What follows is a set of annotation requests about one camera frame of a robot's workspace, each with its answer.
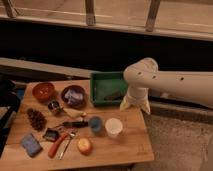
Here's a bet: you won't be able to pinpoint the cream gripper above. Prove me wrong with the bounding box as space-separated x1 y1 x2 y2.
120 87 151 114

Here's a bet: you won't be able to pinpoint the blue sponge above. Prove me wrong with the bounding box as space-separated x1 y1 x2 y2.
20 134 43 157

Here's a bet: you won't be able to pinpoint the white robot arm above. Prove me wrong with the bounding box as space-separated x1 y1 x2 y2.
120 57 213 114

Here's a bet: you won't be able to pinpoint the brown object in tray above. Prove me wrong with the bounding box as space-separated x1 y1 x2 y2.
104 91 123 101

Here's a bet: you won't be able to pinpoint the green plastic tray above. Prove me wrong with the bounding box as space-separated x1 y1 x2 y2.
90 71 128 107

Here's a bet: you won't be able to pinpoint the white cup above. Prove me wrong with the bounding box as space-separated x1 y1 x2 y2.
105 118 123 138

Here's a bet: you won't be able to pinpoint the blue cup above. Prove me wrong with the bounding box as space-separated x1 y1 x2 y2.
88 116 103 134

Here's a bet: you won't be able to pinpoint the dark purple bowl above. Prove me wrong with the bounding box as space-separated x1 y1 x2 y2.
61 85 86 109

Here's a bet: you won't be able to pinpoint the crumpled blue white wrapper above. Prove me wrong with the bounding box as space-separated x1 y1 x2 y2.
65 89 83 104

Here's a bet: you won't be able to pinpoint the yellow pear piece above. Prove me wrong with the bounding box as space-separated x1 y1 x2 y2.
64 108 86 118

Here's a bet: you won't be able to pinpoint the orange apple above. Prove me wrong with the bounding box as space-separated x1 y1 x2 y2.
77 138 93 155

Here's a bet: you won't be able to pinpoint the small metal cup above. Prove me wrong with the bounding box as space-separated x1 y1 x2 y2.
48 100 62 115

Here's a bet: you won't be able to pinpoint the wooden board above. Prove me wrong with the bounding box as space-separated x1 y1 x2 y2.
0 83 154 171

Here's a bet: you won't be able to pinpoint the red bowl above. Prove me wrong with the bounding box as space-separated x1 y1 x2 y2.
32 82 55 102

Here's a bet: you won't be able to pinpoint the black binder clip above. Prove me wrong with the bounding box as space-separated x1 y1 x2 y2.
43 128 59 142

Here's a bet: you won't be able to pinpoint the pine cone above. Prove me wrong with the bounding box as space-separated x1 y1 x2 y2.
27 108 46 131

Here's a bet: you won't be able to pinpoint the black handled screwdriver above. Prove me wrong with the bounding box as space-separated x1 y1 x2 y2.
54 121 88 129

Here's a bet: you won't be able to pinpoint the red handled pliers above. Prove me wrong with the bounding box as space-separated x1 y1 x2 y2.
48 130 77 160

